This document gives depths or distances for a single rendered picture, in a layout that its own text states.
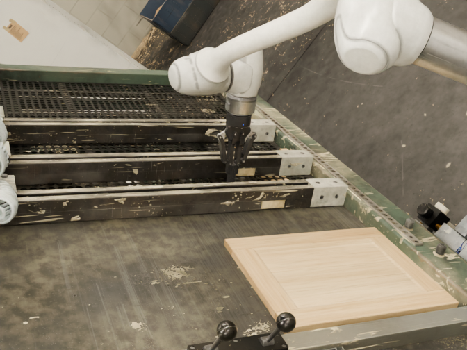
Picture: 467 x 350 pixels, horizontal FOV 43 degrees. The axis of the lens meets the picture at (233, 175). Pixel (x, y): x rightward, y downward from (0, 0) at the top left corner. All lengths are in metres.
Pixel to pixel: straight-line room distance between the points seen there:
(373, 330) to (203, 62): 0.78
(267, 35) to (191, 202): 0.53
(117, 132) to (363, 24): 1.19
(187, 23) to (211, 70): 4.09
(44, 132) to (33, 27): 2.98
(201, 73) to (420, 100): 1.91
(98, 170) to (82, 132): 0.30
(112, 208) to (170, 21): 4.07
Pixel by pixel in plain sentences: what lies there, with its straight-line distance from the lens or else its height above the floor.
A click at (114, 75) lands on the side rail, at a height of 1.32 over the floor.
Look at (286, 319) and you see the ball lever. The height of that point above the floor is 1.45.
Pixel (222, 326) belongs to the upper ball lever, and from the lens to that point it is 1.09.
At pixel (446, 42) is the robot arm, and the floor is 1.42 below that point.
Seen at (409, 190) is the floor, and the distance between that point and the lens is 3.04.
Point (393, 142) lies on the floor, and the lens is 3.26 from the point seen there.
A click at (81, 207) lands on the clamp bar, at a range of 1.64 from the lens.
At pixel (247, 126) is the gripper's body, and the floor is 1.30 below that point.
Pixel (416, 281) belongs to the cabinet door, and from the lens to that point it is 1.64.
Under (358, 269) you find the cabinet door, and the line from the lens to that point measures 1.62.
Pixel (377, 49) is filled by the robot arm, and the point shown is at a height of 1.54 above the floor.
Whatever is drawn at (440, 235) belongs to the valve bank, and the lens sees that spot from 1.91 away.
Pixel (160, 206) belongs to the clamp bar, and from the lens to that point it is 1.70.
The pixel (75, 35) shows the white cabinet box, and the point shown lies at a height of 0.98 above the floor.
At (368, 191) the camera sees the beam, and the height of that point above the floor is 0.84.
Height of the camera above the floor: 2.25
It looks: 34 degrees down
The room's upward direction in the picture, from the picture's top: 57 degrees counter-clockwise
